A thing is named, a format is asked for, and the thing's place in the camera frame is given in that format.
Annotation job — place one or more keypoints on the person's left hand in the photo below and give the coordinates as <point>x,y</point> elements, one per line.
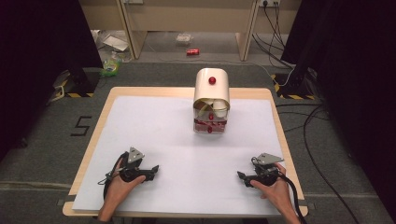
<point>118,191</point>

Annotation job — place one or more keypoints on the black curtain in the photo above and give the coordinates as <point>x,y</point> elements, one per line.
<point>358,77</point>
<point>40,62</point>

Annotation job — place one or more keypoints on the clear plastic bag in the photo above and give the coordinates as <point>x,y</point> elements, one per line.
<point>184,39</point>

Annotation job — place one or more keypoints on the white paper cup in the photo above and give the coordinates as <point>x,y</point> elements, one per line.
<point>219,107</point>

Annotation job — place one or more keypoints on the beige wooden desk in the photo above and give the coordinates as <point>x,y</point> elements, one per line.
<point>193,15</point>

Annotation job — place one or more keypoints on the white wall power outlet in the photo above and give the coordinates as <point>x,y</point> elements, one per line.
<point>269,2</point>

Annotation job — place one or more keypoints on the white storage cabinet red knob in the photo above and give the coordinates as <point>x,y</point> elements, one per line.
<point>211,90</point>

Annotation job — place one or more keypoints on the person's right hand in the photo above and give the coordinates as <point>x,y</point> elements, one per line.
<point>280,194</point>

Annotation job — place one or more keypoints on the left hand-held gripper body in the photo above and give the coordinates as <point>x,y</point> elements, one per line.
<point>132,166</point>

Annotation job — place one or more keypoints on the green packet on floor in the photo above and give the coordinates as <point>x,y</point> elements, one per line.
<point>110,66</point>

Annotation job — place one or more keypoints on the red drink can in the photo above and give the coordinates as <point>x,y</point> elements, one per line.
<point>192,52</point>

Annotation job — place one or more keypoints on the white table mat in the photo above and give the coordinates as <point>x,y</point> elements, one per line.
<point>155,140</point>

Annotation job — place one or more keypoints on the row of red stick sachets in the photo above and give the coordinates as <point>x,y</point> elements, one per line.
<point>218,125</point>

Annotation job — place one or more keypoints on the tipped brown-lined paper cup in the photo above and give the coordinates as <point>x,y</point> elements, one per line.
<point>202,108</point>

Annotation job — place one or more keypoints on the pile of white packaging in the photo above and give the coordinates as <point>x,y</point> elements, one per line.
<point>113,42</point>

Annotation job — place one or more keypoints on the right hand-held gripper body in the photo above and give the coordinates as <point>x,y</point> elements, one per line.
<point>266,174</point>

